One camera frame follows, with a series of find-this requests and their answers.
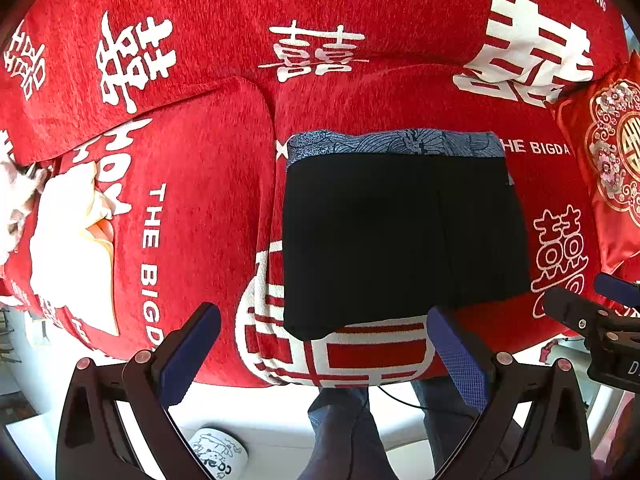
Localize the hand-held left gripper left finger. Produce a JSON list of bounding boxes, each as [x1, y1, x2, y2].
[[55, 301, 222, 480]]

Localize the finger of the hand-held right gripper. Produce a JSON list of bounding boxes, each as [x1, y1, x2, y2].
[[594, 272, 640, 318], [542, 287, 609, 334]]

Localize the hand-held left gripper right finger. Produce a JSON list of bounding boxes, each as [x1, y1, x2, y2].
[[426, 304, 595, 480]]

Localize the black pants with patterned waistband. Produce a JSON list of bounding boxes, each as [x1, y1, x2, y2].
[[281, 129, 532, 342]]

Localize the person's right leg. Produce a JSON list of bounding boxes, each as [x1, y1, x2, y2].
[[410, 377, 482, 467]]

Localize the white printed mug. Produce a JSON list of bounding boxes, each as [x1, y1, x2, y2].
[[189, 426, 251, 480]]

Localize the red embroidered satin cushion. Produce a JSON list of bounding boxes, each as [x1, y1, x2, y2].
[[550, 52, 640, 274]]

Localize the person's legs in jeans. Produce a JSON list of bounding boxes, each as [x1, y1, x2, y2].
[[295, 385, 387, 480]]

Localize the cream white cloth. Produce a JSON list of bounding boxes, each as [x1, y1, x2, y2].
[[29, 160, 123, 337]]

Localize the small white box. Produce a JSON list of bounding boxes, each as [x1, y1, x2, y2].
[[25, 311, 52, 349]]

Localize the red printed sofa cover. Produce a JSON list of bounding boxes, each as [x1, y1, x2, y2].
[[0, 0, 633, 389]]

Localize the thin black cable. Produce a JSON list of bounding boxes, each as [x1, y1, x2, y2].
[[375, 384, 476, 418]]

